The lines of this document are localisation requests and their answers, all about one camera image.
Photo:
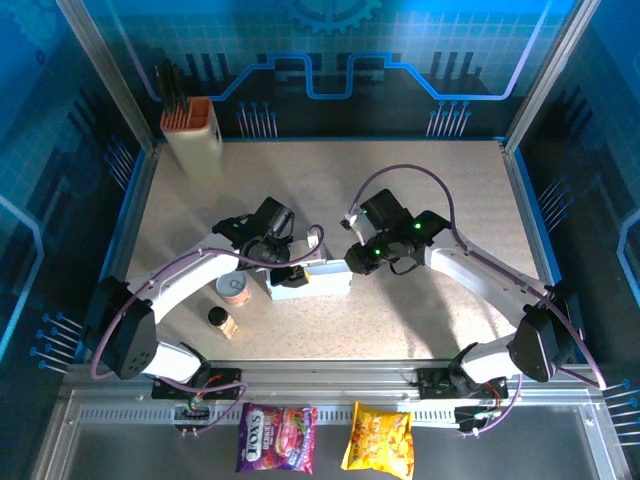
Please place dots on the white paper box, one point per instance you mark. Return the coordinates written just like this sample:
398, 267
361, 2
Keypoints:
325, 285

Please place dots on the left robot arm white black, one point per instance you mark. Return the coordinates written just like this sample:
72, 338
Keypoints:
175, 280

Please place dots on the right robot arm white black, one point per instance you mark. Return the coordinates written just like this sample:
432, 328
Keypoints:
475, 270

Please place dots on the pink tin can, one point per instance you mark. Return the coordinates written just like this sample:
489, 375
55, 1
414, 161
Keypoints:
233, 290

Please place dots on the spice jar black lid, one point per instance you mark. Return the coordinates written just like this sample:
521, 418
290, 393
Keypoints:
218, 316

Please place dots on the cream knife holder orange top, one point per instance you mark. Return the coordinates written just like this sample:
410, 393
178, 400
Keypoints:
195, 145

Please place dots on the purple Fox's candy bag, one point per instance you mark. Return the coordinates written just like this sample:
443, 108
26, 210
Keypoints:
275, 440

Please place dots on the small black interface board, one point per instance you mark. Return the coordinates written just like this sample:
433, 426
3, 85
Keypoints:
475, 417
192, 415

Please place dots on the yellow snack bag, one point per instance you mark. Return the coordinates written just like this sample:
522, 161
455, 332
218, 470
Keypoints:
377, 442

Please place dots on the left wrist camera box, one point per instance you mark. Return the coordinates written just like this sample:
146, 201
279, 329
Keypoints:
300, 249

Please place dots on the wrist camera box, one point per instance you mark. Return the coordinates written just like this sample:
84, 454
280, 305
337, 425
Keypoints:
300, 249
357, 225

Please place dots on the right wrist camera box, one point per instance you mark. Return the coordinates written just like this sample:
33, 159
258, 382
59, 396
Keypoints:
357, 225

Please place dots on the aluminium frame rail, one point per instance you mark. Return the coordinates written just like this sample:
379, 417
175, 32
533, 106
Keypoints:
325, 375

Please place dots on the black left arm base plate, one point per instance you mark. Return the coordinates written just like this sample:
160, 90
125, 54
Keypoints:
225, 384

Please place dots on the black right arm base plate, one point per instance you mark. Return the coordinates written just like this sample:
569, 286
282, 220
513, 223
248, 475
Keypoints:
435, 385

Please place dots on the aluminium upright post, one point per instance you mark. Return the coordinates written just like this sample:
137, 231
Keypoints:
107, 75
550, 75

